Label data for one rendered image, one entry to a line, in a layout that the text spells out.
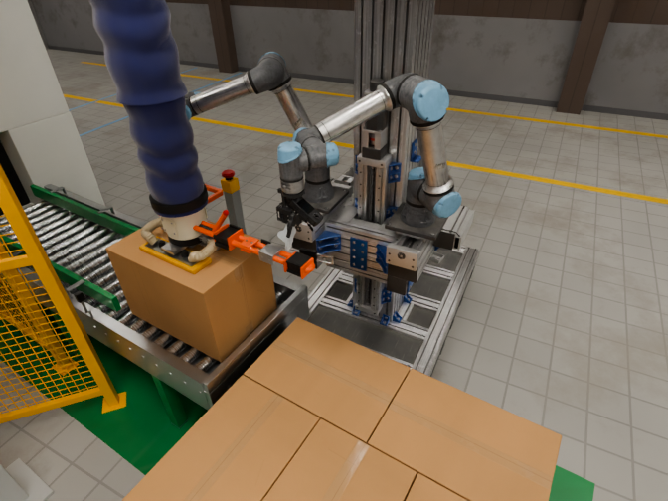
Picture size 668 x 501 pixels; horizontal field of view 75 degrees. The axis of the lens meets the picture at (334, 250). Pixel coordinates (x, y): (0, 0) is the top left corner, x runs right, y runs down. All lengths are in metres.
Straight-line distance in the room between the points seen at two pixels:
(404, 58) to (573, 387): 1.96
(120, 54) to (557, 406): 2.53
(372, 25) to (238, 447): 1.67
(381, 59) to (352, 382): 1.31
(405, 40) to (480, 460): 1.57
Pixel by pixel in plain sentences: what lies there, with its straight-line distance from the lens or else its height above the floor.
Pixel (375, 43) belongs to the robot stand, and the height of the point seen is 1.70.
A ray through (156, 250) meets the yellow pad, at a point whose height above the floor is 0.97.
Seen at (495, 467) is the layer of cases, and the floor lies 0.54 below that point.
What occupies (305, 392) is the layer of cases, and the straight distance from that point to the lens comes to 1.85.
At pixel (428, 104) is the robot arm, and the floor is 1.61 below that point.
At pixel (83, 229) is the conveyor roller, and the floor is 0.53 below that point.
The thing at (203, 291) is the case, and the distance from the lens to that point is 1.74.
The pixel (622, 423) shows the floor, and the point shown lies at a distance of 2.79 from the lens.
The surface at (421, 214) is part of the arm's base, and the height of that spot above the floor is 1.10.
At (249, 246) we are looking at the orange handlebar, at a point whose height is 1.09.
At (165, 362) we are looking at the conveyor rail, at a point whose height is 0.59.
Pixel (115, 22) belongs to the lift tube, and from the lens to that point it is 1.61.
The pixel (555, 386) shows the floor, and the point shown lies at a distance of 2.79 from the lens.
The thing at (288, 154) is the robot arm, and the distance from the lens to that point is 1.34.
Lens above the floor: 2.04
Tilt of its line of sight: 36 degrees down
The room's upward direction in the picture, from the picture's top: 2 degrees counter-clockwise
